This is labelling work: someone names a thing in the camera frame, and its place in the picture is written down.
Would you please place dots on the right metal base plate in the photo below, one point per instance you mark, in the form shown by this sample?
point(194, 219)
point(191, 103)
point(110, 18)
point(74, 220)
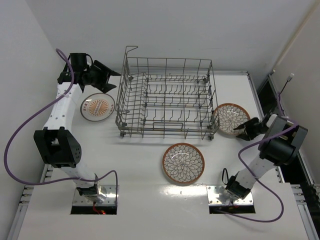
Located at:
point(218, 197)

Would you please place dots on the orange sunburst glass plate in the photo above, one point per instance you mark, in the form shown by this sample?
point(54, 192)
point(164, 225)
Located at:
point(97, 107)

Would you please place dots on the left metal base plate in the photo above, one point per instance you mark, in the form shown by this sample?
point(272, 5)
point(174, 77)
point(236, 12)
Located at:
point(101, 195)

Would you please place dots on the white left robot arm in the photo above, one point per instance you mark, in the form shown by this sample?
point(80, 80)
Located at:
point(55, 142)

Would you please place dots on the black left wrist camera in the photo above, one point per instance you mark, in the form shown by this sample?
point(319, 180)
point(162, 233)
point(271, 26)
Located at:
point(79, 61)

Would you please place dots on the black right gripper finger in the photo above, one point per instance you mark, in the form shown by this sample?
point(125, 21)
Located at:
point(243, 137)
point(248, 124)

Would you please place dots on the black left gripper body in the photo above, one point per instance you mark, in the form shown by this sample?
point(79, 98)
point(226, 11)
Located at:
point(95, 76)

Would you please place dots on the floral plate orange rim front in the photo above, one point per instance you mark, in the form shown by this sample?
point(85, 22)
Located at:
point(183, 163)

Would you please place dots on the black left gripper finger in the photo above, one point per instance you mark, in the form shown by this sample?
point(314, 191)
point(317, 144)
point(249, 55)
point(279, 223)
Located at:
point(98, 66)
point(104, 86)

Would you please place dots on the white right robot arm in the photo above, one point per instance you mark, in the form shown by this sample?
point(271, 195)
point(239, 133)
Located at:
point(282, 140)

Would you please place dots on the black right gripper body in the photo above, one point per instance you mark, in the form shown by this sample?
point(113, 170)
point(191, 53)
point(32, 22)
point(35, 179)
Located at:
point(253, 128)

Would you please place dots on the floral plate orange rim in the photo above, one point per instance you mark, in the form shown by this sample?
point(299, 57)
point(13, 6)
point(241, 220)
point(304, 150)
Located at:
point(183, 163)
point(230, 116)

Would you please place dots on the grey wire dish rack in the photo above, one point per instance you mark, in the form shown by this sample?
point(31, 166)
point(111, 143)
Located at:
point(166, 96)

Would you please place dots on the metal base plate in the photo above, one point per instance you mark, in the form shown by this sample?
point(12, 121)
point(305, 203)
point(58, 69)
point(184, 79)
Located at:
point(101, 195)
point(218, 197)

